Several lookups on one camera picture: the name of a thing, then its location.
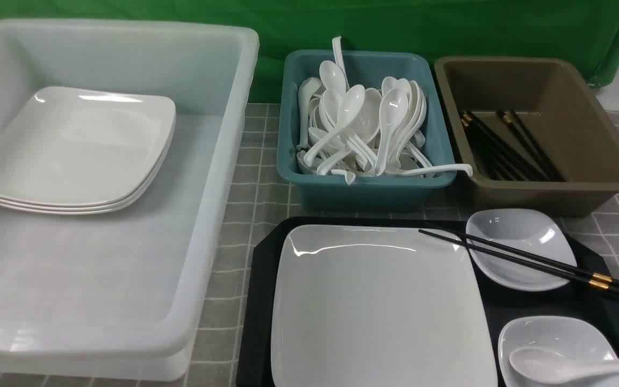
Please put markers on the black chopstick gold band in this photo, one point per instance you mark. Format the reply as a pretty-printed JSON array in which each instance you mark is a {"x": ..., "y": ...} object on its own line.
[
  {"x": 498, "y": 247},
  {"x": 572, "y": 273}
]

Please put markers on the white spoon over bin edge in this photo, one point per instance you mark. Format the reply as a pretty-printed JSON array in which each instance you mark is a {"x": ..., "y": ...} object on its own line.
[{"x": 466, "y": 168}]

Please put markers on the white spoon left side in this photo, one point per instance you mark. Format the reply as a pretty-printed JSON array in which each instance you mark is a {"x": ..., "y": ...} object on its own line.
[{"x": 307, "y": 89}]

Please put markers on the white spoon centre top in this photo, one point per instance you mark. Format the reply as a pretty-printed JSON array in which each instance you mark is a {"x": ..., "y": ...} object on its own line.
[{"x": 345, "y": 109}]

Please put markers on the large white square plate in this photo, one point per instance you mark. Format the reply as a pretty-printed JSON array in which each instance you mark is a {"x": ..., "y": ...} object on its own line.
[{"x": 378, "y": 306}]

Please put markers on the white ceramic soup spoon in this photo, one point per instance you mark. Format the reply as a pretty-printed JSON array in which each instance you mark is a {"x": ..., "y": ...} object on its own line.
[{"x": 548, "y": 367}]

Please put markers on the green backdrop cloth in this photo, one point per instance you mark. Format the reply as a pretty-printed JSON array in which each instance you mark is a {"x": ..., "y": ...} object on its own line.
[{"x": 583, "y": 33}]

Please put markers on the large translucent white bin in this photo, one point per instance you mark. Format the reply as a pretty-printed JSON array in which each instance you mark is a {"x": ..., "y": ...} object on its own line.
[{"x": 119, "y": 295}]

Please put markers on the teal plastic spoon bin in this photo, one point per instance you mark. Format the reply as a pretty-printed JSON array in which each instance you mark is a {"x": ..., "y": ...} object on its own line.
[{"x": 383, "y": 193}]

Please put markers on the brown plastic chopstick bin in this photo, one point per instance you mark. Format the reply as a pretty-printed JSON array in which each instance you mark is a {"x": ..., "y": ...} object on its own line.
[{"x": 559, "y": 110}]

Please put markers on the white spoon right top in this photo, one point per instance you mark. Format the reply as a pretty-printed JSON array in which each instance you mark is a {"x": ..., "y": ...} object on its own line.
[{"x": 392, "y": 111}]

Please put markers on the black serving tray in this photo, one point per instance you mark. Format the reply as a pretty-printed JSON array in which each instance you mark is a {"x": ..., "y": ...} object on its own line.
[{"x": 501, "y": 305}]

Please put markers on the top stacked white plate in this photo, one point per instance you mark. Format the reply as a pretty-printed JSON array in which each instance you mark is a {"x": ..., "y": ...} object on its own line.
[{"x": 74, "y": 147}]

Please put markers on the middle stacked white plate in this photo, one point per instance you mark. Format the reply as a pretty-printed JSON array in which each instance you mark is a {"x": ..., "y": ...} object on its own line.
[{"x": 96, "y": 209}]

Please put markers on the black chopstick in bin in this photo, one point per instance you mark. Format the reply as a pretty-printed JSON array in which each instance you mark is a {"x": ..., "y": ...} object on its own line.
[
  {"x": 518, "y": 129},
  {"x": 501, "y": 161}
]

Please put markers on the white bowl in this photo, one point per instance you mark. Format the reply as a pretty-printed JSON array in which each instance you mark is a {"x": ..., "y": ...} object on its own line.
[
  {"x": 571, "y": 337},
  {"x": 527, "y": 230}
]

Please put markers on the white spoon standing at back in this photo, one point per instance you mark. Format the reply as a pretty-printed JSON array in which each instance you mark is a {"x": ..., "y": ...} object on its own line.
[{"x": 338, "y": 58}]

